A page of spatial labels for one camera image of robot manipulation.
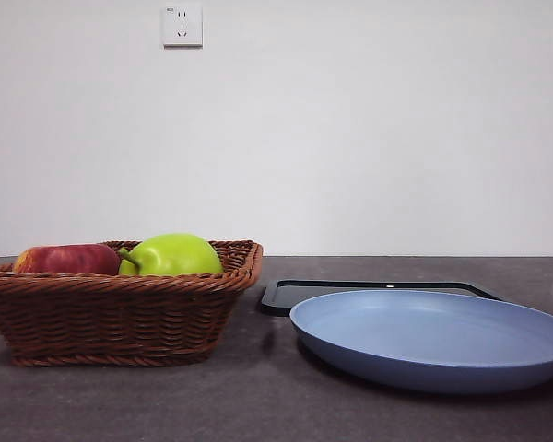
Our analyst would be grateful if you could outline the blue round plate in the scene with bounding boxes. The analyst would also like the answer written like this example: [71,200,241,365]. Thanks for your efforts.
[288,289,553,395]

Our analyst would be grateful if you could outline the green apple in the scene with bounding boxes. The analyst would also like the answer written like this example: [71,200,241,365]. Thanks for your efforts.
[117,232,224,277]

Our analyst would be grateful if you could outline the black rectangular tray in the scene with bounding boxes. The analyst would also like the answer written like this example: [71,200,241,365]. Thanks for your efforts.
[261,278,506,318]

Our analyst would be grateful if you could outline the red apple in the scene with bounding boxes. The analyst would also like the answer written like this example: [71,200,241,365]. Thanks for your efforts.
[12,243,122,276]

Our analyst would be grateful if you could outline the white wall socket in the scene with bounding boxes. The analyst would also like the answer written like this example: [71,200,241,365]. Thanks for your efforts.
[161,3,204,50]

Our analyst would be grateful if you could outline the brown woven wicker basket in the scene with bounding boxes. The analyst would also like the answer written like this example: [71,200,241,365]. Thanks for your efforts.
[0,238,265,368]

